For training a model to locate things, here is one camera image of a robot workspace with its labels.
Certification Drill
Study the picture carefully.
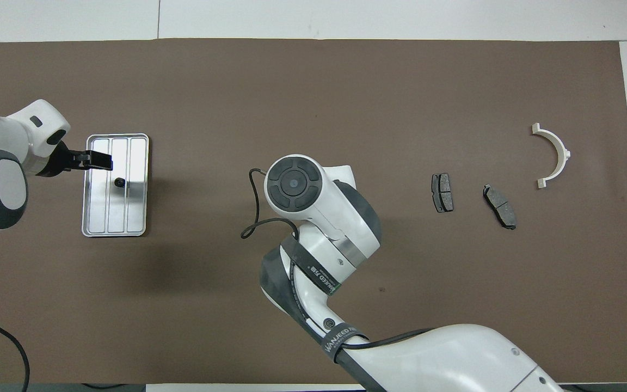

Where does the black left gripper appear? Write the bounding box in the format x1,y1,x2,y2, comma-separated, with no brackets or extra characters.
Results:
36,143,113,178

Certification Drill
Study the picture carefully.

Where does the silver metal tray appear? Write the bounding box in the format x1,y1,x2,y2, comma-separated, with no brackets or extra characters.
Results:
82,133,150,237

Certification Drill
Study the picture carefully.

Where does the brown table mat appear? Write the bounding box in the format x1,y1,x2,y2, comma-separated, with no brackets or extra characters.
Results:
0,38,627,384

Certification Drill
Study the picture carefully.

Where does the short rectangular grey brake pad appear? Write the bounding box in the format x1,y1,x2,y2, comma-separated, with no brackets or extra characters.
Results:
431,173,454,213

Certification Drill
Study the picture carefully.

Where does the long grey brake pad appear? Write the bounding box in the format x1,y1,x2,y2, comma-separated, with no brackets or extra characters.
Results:
482,184,517,230

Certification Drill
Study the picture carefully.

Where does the black velcro cable strap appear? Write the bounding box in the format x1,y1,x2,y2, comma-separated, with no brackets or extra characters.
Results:
282,235,344,296
322,321,370,364

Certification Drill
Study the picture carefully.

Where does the white semicircular plastic bracket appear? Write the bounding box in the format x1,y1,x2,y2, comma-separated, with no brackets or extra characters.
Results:
531,123,571,189

